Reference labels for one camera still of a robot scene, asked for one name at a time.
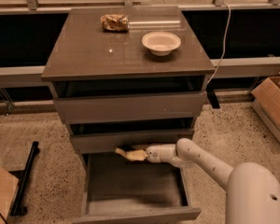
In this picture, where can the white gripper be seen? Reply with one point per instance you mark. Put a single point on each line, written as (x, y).
(156, 154)

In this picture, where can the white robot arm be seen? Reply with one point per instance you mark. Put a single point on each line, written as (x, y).
(252, 191)

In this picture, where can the grey open bottom drawer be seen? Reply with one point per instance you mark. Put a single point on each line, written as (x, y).
(118, 191)

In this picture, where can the grey middle drawer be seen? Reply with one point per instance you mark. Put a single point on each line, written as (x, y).
(107, 142)

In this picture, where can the grey top drawer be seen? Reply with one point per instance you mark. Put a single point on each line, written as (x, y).
(130, 107)

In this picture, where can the grey drawer cabinet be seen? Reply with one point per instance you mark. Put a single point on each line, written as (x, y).
(88, 61)

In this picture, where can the white paper bowl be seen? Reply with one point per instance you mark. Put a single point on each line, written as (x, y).
(161, 43)

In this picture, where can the black metal bar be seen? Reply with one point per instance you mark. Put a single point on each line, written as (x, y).
(17, 208)

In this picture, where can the cardboard box right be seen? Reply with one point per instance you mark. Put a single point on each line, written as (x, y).
(267, 104)

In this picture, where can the cardboard box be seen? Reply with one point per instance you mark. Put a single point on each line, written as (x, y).
(8, 187)
(267, 104)

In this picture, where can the cardboard box left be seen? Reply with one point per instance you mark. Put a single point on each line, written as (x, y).
(8, 187)

